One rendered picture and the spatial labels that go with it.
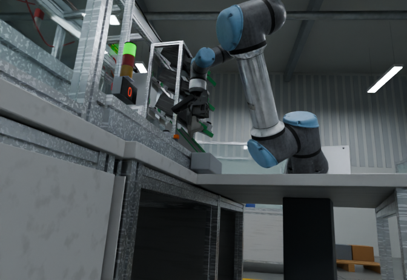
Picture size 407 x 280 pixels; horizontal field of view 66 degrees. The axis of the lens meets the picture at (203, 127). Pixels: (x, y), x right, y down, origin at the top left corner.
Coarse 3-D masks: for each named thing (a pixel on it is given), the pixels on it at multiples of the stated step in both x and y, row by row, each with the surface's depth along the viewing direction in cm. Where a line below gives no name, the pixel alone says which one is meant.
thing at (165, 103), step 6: (162, 96) 168; (156, 102) 169; (162, 102) 167; (168, 102) 165; (162, 108) 166; (168, 108) 164; (186, 108) 175; (168, 114) 176; (180, 114) 160; (186, 114) 174; (186, 120) 159; (204, 126) 163
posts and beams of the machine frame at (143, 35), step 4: (136, 16) 222; (132, 20) 220; (136, 20) 222; (132, 24) 225; (136, 24) 224; (140, 24) 229; (136, 28) 230; (140, 28) 229; (144, 28) 235; (140, 32) 234; (144, 32) 235; (132, 36) 244; (136, 36) 242; (140, 36) 242; (144, 36) 240; (148, 36) 242; (132, 40) 246; (136, 40) 245; (140, 40) 245; (144, 40) 244; (148, 40) 244; (152, 40) 248; (148, 44) 250; (164, 84) 327
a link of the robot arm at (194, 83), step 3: (192, 81) 135; (195, 81) 134; (198, 81) 134; (201, 81) 134; (204, 81) 136; (189, 84) 137; (192, 84) 134; (195, 84) 134; (198, 84) 134; (201, 84) 134; (204, 84) 135; (189, 87) 136; (192, 87) 134; (195, 87) 134; (198, 87) 134; (201, 87) 134; (204, 87) 135
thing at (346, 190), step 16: (208, 176) 86; (224, 176) 84; (240, 176) 82; (256, 176) 80; (272, 176) 79; (288, 176) 77; (304, 176) 75; (320, 176) 74; (336, 176) 72; (352, 176) 71; (368, 176) 70; (384, 176) 68; (400, 176) 67; (224, 192) 108; (240, 192) 104; (256, 192) 100; (272, 192) 97; (288, 192) 94; (304, 192) 91; (320, 192) 88; (336, 192) 85; (352, 192) 83; (368, 192) 81; (384, 192) 78
